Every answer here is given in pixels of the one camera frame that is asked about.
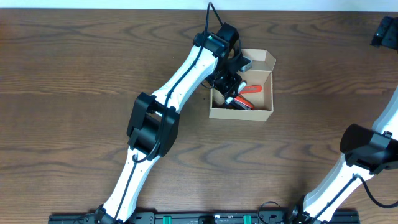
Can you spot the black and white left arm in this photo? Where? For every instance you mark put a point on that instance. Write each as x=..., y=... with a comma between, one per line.
x=153, y=125

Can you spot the open cardboard box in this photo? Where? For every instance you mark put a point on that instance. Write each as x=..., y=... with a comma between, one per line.
x=261, y=73

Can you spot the black mounting rail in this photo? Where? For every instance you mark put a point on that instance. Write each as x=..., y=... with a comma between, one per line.
x=274, y=217

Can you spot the black cap whiteboard marker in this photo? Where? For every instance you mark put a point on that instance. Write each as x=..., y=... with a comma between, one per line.
x=235, y=93

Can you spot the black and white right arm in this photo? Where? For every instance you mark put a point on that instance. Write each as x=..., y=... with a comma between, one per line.
x=364, y=154

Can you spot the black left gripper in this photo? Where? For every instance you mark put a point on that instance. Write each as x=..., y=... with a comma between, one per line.
x=232, y=89

